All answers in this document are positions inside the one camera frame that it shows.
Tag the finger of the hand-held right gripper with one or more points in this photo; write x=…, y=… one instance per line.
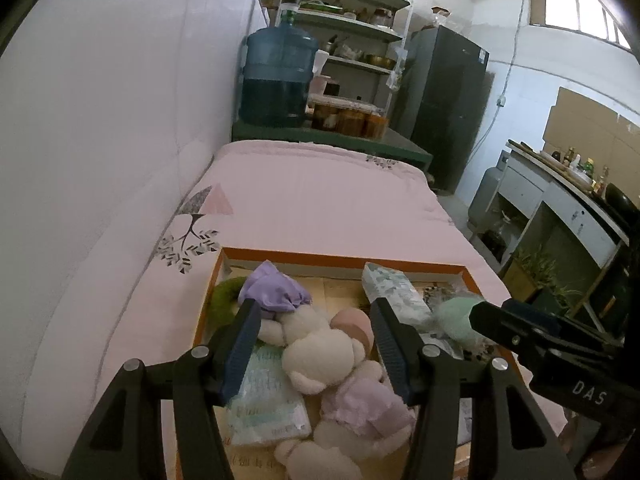
x=532, y=312
x=500, y=322

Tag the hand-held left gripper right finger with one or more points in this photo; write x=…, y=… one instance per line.
x=395, y=357

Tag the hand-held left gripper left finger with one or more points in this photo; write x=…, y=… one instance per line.
x=242, y=357

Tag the mint green soft pad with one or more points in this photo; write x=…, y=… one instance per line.
x=455, y=317

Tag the beige round puff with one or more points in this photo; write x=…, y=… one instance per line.
x=355, y=327

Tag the pale green tissue pack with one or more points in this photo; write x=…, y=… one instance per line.
x=270, y=410

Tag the green fluffy scrunchie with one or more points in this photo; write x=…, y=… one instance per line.
x=222, y=300

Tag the green patterned tissue pack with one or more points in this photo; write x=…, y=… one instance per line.
x=395, y=295

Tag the purple cloth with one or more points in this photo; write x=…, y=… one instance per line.
x=272, y=290

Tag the beige plush bear pink dress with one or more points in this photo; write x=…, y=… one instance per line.
x=320, y=355

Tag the orange-rimmed cardboard box tray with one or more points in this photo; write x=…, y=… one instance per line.
x=340, y=285

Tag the person's right forearm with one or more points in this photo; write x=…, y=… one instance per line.
x=595, y=450

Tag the potted plant in dark pot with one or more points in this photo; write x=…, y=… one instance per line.
x=560, y=302

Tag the potted plant in yellow box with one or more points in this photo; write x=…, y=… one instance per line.
x=527, y=277

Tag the dark kettle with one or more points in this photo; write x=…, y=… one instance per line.
x=495, y=242

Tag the grey counter cabinet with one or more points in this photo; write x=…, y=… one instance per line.
x=565, y=205

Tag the grey gas cylinder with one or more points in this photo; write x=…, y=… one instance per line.
x=487, y=195

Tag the dark wok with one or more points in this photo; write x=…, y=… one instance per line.
x=622, y=201

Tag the row of condiment bottles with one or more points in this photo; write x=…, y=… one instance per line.
x=582, y=167

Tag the cardboard sheet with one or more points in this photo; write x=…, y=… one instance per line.
x=580, y=120

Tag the green table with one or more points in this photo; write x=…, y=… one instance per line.
x=395, y=146

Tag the dark refrigerator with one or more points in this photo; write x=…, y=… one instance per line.
x=440, y=110

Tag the row of amber jars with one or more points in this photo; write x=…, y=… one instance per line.
x=350, y=120

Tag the blue water jug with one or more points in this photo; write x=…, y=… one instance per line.
x=275, y=70

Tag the window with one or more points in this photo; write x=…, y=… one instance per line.
x=565, y=5

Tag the green shelf rack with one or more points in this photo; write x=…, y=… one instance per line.
x=350, y=25

